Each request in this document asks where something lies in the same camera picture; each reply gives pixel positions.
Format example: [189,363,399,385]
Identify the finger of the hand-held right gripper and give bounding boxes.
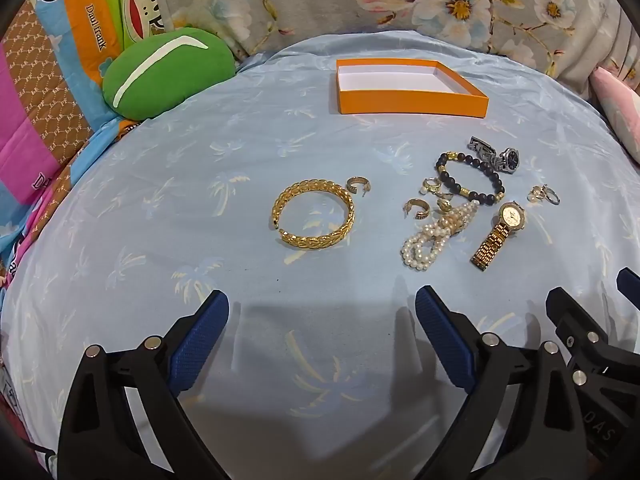
[545,287,640,397]
[616,267,640,312]

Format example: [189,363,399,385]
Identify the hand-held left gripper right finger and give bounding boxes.
[415,284,596,480]

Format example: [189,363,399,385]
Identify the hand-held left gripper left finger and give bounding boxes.
[57,289,231,480]

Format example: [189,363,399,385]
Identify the white pearl bracelet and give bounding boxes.
[400,200,478,271]

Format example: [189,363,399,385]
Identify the gold wristwatch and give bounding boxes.
[470,201,527,272]

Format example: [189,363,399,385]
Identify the gold braided bangle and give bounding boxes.
[271,178,356,248]

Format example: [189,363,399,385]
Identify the silver wristwatch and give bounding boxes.
[468,136,522,175]

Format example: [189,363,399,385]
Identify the black bead bracelet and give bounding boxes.
[434,151,506,204]

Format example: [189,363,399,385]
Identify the orange cardboard box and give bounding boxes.
[335,58,489,118]

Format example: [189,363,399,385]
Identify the light blue palm-print sheet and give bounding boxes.
[0,34,640,480]

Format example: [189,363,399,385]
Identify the pink floral pillow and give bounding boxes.
[590,67,640,166]

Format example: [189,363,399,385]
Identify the green cushion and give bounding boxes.
[102,26,237,120]

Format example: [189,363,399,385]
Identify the cartoon printed blanket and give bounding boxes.
[0,0,166,291]

